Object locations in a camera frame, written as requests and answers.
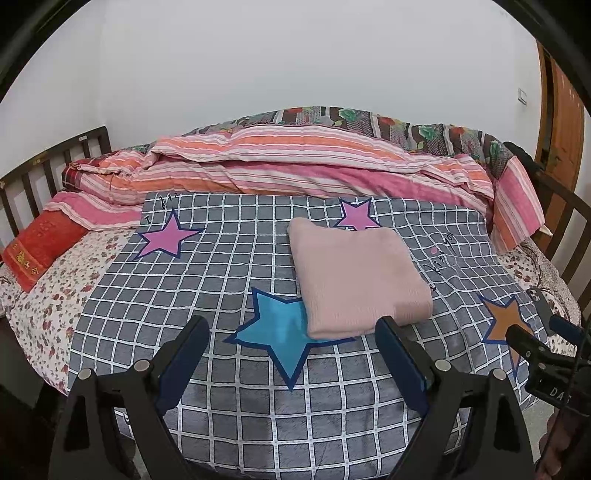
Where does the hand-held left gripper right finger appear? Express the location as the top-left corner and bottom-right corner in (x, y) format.
(375, 316), (536, 480)

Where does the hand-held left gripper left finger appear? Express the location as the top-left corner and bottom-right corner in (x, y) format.
(48, 315), (211, 480)

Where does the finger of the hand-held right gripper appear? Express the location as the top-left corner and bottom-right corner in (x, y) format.
(505, 324), (550, 360)
(549, 315), (583, 346)

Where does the pink knitted sweater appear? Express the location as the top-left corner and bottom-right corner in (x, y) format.
(287, 217), (435, 340)

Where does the black smartphone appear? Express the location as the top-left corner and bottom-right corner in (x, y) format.
(525, 286), (553, 334)

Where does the grey checked star blanket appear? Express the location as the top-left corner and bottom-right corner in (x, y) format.
(67, 191), (555, 480)

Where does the dark wooden footboard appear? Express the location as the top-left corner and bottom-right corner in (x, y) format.
(502, 141), (591, 301)

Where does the white floral bed sheet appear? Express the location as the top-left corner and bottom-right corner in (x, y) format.
(0, 228), (583, 393)

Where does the red embroidered pillow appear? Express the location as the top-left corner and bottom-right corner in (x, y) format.
(1, 210), (88, 294)

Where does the brown wooden door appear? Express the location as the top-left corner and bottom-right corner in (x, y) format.
(536, 39), (587, 195)

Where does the pink orange striped quilt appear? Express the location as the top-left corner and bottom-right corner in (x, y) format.
(44, 124), (546, 252)

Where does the dark floral patchwork quilt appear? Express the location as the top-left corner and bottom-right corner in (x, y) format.
(124, 106), (513, 178)

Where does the dark wooden headboard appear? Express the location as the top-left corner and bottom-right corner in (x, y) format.
(0, 126), (113, 241)

